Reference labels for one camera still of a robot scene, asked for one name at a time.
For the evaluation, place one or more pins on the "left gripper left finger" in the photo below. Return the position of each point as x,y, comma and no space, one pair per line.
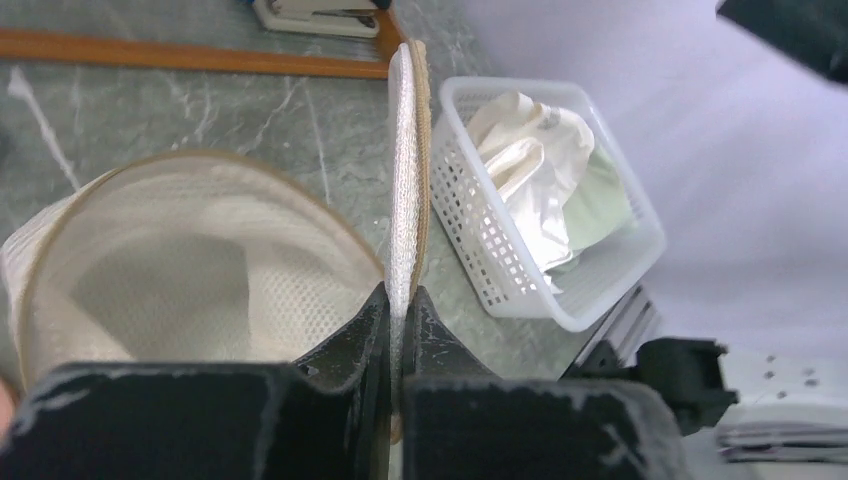
322,416

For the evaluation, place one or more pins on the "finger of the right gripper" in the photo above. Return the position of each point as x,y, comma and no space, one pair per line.
813,33

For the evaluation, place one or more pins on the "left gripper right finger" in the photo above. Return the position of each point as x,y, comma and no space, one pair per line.
460,421

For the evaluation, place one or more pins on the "beige mesh laundry bag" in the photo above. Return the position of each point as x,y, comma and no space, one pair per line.
205,255

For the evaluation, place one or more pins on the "white satin bra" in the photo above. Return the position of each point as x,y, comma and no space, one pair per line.
536,155

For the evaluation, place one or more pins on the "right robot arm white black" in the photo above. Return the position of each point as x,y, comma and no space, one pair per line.
766,408

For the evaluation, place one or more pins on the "white bra in basket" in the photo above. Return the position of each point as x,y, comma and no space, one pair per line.
598,207

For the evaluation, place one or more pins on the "white plastic basket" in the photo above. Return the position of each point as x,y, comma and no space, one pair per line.
485,238

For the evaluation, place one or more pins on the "orange wooden shelf rack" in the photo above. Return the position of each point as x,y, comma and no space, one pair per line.
43,46

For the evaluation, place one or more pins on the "beige stapler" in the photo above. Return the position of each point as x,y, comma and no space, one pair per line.
353,19

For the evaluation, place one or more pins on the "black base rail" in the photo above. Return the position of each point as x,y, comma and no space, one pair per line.
632,321

